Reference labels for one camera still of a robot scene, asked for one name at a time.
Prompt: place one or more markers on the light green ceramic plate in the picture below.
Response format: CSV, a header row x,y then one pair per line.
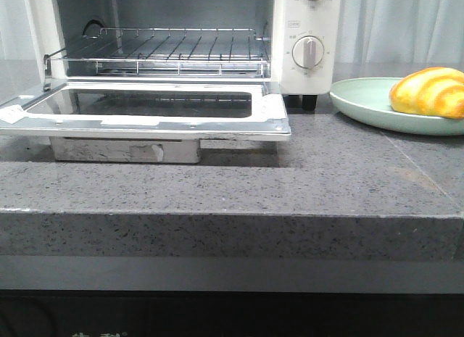
x,y
366,100

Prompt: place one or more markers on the white glass oven door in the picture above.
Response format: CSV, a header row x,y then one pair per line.
x,y
145,121

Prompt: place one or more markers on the lower white timer knob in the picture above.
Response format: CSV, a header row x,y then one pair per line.
x,y
308,52

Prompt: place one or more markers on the white Toshiba toaster oven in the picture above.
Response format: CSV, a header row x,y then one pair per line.
x,y
57,22

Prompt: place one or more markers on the metal wire oven rack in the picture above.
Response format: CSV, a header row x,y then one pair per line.
x,y
164,52

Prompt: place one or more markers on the yellow striped croissant bread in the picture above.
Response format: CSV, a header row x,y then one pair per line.
x,y
434,91

